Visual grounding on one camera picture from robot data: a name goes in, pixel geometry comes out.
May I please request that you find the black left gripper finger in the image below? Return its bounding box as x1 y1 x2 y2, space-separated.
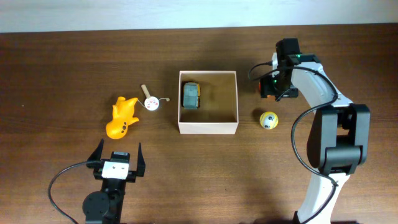
86 139 104 169
131 143 146 177

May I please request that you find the yellow grey toy truck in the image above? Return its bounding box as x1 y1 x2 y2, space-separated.
182 82 200 110

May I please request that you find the colourful puzzle cube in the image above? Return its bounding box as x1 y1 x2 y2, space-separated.
259 82 275 98

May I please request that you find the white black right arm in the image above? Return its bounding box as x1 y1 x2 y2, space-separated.
258 38 371 223

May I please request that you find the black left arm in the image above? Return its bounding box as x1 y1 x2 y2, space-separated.
82 140 146 224

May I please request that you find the yellow minion ball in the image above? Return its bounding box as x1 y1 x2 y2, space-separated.
259 111 279 129

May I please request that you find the orange rubber toy animal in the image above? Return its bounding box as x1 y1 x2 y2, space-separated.
106 96 139 139

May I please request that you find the wooden pig rattle drum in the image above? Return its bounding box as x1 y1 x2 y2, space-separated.
138 84 170 111

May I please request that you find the pink cardboard box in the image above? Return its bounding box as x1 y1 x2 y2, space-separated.
177 71 239 134

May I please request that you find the black right camera cable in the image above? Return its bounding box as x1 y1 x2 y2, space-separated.
248 61 340 224

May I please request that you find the black camera cable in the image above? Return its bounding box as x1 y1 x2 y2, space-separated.
248 61 340 224
47 160 103 224

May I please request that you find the black left camera cable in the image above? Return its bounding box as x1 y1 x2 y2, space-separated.
47 160 103 224

